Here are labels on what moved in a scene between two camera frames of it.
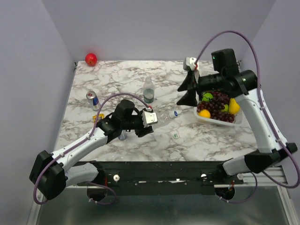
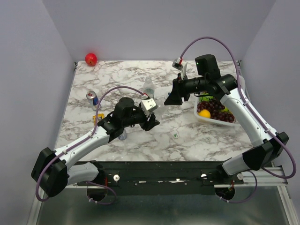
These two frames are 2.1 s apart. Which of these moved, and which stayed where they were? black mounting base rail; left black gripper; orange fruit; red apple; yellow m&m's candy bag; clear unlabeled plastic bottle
Moved: left black gripper; clear unlabeled plastic bottle
Stayed: yellow m&m's candy bag; black mounting base rail; orange fruit; red apple
